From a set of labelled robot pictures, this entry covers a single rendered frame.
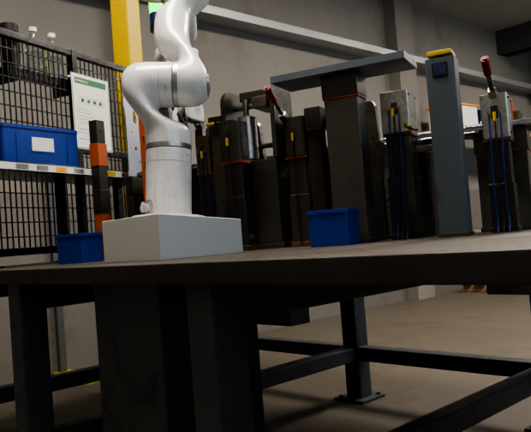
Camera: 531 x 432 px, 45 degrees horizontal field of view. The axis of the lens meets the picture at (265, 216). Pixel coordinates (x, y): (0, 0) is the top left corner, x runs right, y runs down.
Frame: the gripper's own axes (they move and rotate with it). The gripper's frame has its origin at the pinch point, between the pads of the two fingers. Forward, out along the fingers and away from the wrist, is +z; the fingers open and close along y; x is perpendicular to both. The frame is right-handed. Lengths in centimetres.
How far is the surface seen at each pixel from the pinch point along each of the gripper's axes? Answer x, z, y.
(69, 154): 33.9, 4.8, -26.6
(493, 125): -105, 14, -21
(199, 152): -16.8, 9.9, -22.9
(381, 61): -82, -3, -40
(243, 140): -36.9, 9.6, -30.6
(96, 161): 29.4, 7.2, -18.4
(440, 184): -94, 29, -37
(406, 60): -88, -3, -37
